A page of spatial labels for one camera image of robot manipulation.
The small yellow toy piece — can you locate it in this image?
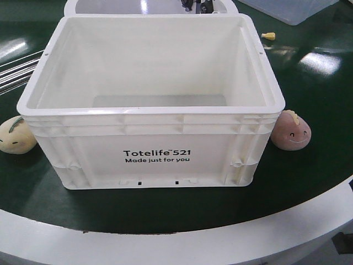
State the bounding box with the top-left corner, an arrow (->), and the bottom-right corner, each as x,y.
261,32 -> 276,41

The white Totelife plastic crate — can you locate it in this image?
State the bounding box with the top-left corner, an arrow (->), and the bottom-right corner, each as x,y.
17,14 -> 285,189

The steel roller conveyor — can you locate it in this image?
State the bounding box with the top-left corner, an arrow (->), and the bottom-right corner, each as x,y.
1,50 -> 44,95

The pink plush dinosaur toy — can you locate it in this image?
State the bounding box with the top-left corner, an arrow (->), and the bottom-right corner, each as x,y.
270,110 -> 312,151

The clear plastic storage bin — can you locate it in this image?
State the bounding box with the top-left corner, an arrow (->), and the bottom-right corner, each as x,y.
240,0 -> 338,25

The yellow plush toy green crest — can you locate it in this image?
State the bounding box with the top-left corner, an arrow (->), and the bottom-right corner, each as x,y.
1,115 -> 37,155

